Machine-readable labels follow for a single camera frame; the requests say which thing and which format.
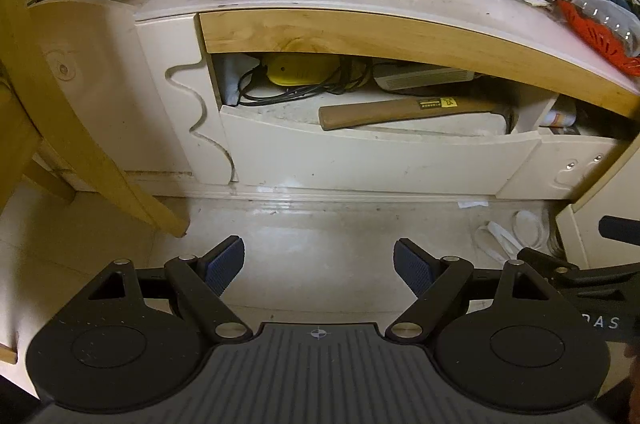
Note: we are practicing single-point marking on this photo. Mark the yellow power tool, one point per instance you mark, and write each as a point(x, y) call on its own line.
point(300, 71)

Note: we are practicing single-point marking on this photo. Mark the orange plastic basket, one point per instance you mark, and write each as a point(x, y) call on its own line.
point(595, 38)

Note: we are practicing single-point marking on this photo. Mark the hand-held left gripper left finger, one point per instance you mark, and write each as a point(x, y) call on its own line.
point(224, 265)

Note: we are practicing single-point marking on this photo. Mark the white plastic bag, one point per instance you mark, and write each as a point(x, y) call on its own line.
point(232, 76)

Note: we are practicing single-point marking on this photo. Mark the clear plastic bag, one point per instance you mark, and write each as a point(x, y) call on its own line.
point(607, 16)

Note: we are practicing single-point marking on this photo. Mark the cream cabinet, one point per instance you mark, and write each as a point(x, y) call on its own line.
point(165, 53)

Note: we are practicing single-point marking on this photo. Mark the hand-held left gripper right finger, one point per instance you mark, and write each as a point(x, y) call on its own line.
point(414, 268)

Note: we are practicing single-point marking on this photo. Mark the wooden chair leg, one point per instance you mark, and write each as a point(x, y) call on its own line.
point(75, 103)

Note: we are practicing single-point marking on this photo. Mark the white ribbed router box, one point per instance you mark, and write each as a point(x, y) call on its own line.
point(425, 77)

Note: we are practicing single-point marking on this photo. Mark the cream drawer with screws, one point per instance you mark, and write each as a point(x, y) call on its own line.
point(565, 168)

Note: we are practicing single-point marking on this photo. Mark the white paper scrap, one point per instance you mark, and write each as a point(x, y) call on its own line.
point(472, 204)

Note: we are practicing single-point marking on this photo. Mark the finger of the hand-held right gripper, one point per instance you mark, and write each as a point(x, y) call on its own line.
point(542, 263)
point(620, 231)

